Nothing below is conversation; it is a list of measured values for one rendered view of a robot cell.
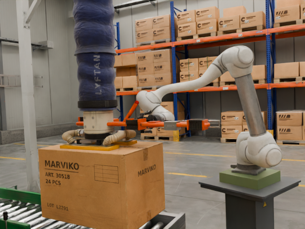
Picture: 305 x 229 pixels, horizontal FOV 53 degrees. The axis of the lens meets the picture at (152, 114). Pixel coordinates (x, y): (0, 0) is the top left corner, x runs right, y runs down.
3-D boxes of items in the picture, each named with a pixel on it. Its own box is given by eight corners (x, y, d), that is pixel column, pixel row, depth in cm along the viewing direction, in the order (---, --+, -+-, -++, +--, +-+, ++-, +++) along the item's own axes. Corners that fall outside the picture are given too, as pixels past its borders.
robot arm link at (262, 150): (269, 158, 202) (291, 166, 181) (248, 167, 199) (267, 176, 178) (238, 45, 193) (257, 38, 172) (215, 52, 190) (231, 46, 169)
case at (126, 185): (41, 217, 177) (37, 148, 175) (87, 196, 212) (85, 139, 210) (128, 236, 148) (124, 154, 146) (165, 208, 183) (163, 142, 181)
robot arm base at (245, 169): (237, 165, 226) (236, 158, 226) (267, 169, 212) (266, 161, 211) (225, 171, 213) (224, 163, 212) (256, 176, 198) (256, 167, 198)
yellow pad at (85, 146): (59, 148, 173) (59, 140, 173) (71, 146, 182) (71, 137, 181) (109, 151, 157) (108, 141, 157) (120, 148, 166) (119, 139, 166)
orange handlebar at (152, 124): (60, 126, 187) (60, 121, 187) (91, 122, 214) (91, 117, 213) (208, 129, 144) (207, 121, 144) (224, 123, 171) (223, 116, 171)
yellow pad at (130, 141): (81, 143, 190) (81, 135, 189) (92, 141, 199) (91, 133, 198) (128, 146, 174) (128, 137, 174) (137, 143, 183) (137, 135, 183)
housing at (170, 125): (163, 130, 154) (163, 121, 154) (169, 129, 161) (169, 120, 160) (176, 130, 151) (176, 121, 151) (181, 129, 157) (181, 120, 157)
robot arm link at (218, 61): (207, 62, 203) (215, 60, 189) (226, 44, 204) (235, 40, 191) (219, 77, 205) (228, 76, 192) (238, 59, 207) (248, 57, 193)
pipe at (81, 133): (61, 141, 174) (61, 131, 174) (90, 136, 197) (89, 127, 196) (110, 144, 159) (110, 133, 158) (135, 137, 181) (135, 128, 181)
